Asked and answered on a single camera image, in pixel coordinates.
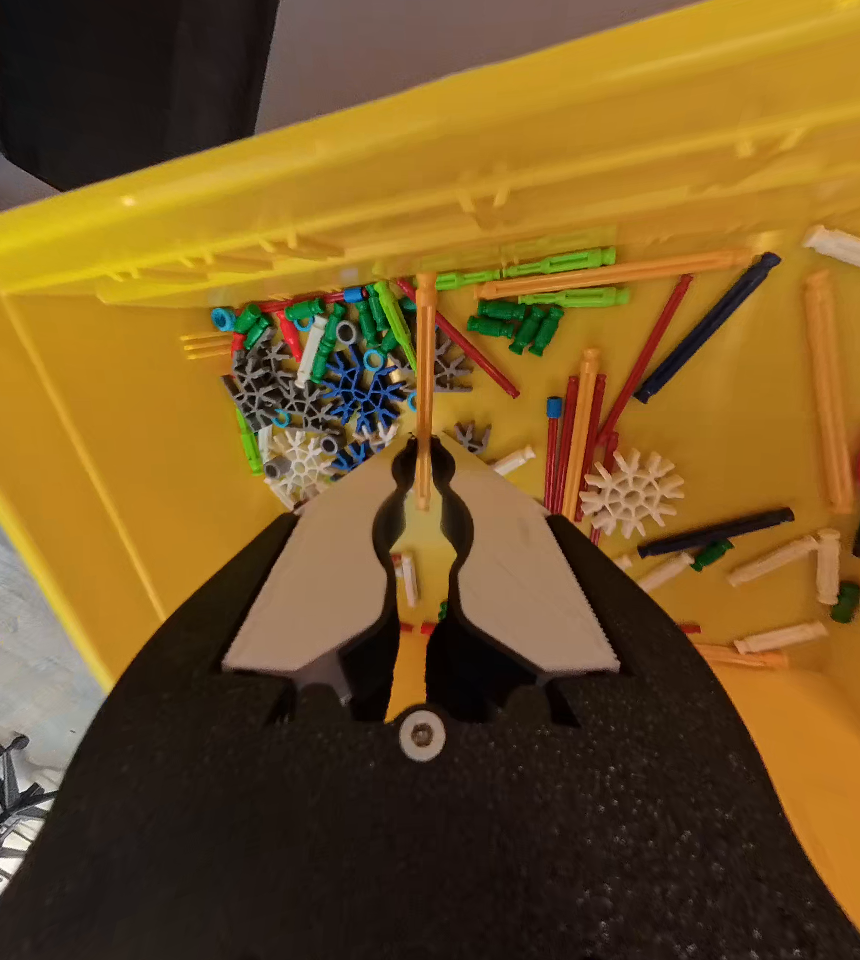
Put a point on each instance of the dark upright panel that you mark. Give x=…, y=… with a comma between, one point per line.
x=122, y=82

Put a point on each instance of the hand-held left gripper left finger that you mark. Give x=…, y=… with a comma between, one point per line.
x=317, y=592

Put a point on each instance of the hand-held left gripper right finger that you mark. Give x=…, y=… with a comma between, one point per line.
x=535, y=592

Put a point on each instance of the long yellow toy rod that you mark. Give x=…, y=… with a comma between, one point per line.
x=425, y=360

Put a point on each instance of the pile of toy pieces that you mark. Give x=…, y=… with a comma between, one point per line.
x=625, y=487

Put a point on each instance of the yellow plastic bin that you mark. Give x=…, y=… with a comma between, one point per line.
x=99, y=412

